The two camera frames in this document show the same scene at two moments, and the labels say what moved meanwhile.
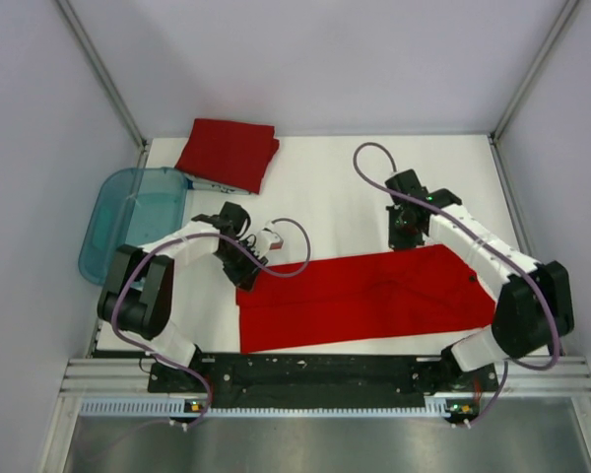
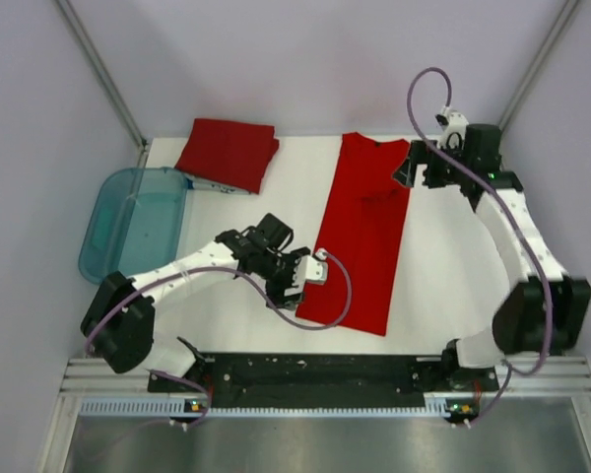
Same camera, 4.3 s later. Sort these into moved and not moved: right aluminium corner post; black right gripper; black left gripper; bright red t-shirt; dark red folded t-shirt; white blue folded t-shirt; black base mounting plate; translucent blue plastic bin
Moved: black left gripper; bright red t-shirt; black right gripper
Not moved: translucent blue plastic bin; right aluminium corner post; white blue folded t-shirt; black base mounting plate; dark red folded t-shirt
